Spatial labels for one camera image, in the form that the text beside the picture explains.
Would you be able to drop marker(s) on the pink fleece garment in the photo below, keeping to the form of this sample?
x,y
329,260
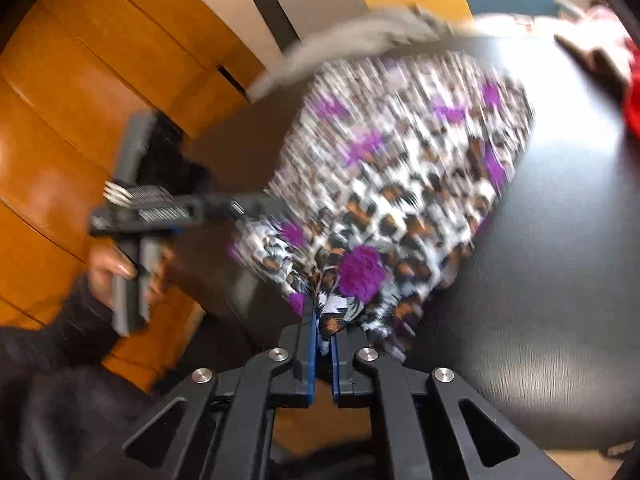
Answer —
x,y
595,45

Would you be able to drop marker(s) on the red garment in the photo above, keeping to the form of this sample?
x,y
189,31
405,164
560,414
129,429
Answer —
x,y
634,95

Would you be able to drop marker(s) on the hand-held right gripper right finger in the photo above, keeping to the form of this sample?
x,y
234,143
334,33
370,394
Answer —
x,y
335,370

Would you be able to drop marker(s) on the person's left forearm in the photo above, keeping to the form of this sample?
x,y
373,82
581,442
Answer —
x,y
60,400

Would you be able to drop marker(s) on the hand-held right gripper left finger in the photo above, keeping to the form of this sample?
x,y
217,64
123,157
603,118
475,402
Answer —
x,y
312,370

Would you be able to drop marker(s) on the person's left hand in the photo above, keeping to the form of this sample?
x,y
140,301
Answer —
x,y
117,265

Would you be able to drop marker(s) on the grey garment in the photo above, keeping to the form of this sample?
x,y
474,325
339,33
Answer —
x,y
350,40

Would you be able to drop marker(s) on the orange wooden wardrobe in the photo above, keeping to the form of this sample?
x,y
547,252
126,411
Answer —
x,y
75,85

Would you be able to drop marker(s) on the leopard print purple flower garment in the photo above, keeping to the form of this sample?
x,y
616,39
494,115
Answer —
x,y
400,170

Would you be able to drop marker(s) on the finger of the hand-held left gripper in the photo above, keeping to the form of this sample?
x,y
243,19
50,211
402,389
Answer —
x,y
235,207

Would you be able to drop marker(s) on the white printed pillow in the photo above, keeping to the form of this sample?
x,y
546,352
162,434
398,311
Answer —
x,y
510,22

